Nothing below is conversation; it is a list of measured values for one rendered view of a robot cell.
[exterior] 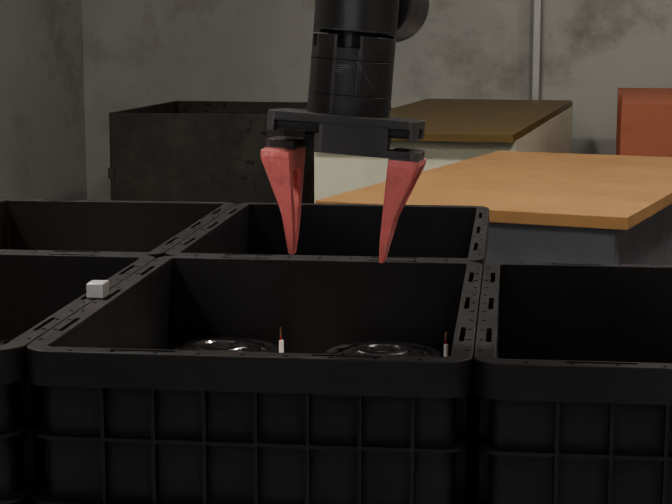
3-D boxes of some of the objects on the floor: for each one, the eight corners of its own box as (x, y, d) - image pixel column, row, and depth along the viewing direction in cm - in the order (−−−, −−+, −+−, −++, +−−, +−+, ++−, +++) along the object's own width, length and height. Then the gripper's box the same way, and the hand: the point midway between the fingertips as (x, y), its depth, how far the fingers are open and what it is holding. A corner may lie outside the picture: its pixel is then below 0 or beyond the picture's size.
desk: (721, 405, 439) (732, 159, 427) (616, 559, 313) (627, 217, 302) (494, 381, 467) (498, 150, 455) (315, 514, 342) (315, 200, 330)
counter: (569, 253, 723) (573, 100, 711) (510, 351, 510) (514, 134, 498) (425, 248, 740) (427, 98, 728) (310, 339, 528) (309, 130, 516)
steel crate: (339, 244, 751) (339, 102, 740) (281, 279, 650) (280, 115, 638) (180, 238, 773) (177, 100, 761) (99, 271, 671) (95, 112, 659)
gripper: (268, 25, 97) (251, 256, 99) (429, 38, 95) (409, 272, 97) (286, 29, 103) (270, 245, 105) (437, 40, 102) (418, 259, 104)
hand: (338, 246), depth 101 cm, fingers open, 6 cm apart
